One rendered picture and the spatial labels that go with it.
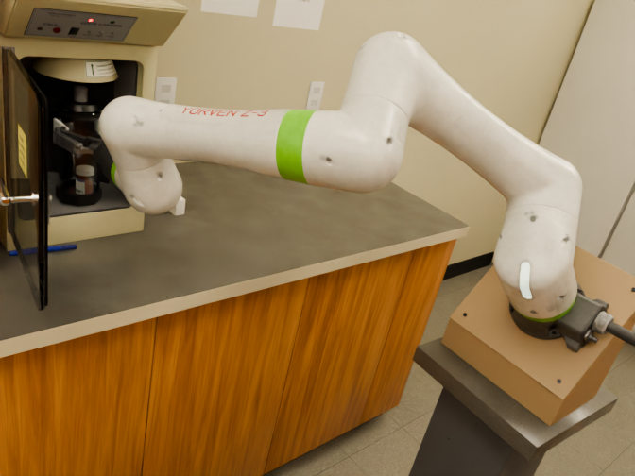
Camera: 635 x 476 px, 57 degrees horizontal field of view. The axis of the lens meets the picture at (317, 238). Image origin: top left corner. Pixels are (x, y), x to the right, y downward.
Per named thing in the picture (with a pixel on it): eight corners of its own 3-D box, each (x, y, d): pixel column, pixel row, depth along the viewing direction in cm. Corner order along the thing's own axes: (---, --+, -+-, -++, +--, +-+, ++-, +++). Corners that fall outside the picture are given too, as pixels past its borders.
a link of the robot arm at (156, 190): (149, 234, 110) (198, 207, 115) (128, 180, 102) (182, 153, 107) (117, 204, 119) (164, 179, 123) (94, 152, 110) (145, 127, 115)
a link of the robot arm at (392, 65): (600, 168, 113) (397, -1, 90) (591, 243, 107) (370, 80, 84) (542, 185, 124) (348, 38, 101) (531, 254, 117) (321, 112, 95)
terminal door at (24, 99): (14, 234, 127) (9, 46, 109) (43, 314, 105) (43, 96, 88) (10, 235, 126) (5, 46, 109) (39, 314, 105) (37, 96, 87)
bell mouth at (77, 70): (21, 59, 130) (20, 33, 128) (99, 62, 142) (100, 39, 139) (48, 82, 119) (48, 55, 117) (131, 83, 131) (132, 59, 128)
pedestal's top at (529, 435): (610, 411, 129) (618, 398, 128) (529, 463, 110) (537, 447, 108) (497, 329, 151) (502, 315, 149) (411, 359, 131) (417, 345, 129)
